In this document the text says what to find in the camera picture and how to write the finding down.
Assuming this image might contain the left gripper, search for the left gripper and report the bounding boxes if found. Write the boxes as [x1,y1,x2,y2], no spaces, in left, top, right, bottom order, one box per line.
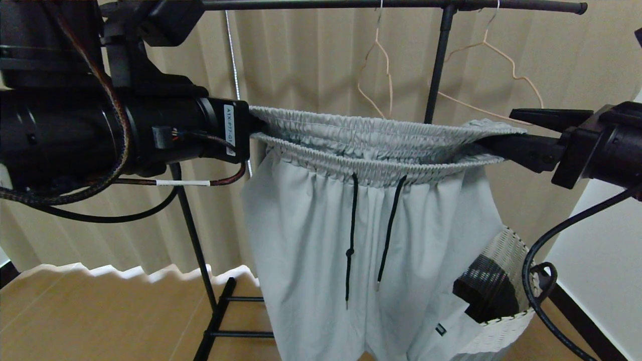
[0,88,252,189]

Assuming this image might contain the pale grey shorts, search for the pale grey shorts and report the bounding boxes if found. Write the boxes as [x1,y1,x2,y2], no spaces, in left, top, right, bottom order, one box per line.
[241,105,527,361]

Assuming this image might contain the pink clothes hanger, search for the pink clothes hanger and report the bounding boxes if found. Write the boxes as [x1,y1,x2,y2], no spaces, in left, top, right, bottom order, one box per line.
[357,0,394,120]
[429,0,545,126]

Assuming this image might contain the white laundry basket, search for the white laundry basket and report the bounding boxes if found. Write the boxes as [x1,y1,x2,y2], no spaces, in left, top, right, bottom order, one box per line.
[451,226,558,361]

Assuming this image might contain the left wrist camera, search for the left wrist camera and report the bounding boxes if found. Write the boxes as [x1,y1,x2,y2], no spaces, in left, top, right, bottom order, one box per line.
[100,0,209,99]

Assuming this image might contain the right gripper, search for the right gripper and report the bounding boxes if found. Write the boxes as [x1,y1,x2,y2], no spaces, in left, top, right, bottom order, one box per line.
[476,100,642,202]

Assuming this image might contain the black clothes rack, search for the black clothes rack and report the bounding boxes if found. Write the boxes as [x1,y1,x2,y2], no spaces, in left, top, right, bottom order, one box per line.
[170,0,588,361]

